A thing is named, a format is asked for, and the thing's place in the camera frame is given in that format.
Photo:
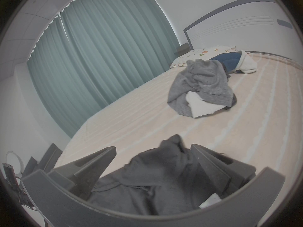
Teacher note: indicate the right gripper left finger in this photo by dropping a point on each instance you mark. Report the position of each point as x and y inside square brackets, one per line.
[87, 174]

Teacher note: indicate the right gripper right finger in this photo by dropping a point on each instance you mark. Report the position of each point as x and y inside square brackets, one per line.
[227, 171]

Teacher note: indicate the black T-shirt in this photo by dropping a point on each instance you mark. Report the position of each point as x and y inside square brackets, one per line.
[153, 178]

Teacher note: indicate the bed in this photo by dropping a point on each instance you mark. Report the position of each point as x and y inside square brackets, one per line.
[165, 117]

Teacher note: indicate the pile of clothes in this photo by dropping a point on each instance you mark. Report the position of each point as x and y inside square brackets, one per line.
[206, 84]

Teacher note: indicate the black chest of drawers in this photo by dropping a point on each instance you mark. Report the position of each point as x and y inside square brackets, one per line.
[51, 156]

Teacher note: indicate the blue-green curtain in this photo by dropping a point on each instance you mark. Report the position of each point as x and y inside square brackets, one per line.
[94, 55]

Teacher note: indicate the white printed pillow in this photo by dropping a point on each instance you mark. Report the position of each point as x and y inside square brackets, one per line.
[187, 58]

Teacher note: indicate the grey bedside table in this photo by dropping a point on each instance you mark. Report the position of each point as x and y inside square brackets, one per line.
[183, 48]

